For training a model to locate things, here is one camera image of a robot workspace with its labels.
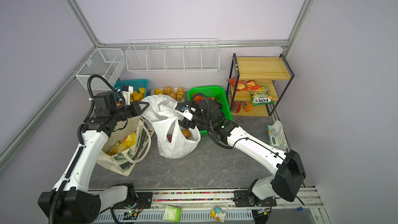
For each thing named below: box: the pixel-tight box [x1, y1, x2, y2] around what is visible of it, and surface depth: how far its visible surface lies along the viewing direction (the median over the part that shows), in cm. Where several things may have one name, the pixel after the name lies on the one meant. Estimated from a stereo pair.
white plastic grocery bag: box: [140, 94, 201, 159], surface depth 68 cm
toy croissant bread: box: [163, 86, 174, 95], surface depth 119 cm
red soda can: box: [231, 101, 244, 114], surface depth 102 cm
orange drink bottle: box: [243, 100, 254, 113], surface depth 104 cm
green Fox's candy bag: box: [250, 86, 275, 106], surface depth 93 cm
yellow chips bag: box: [107, 132, 137, 156], surface depth 79 cm
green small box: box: [162, 205, 182, 223], surface depth 70 cm
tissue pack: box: [266, 119, 288, 148], surface depth 91 cm
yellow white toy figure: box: [209, 207, 226, 223], surface depth 69 cm
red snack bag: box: [226, 77, 262, 92], surface depth 88 cm
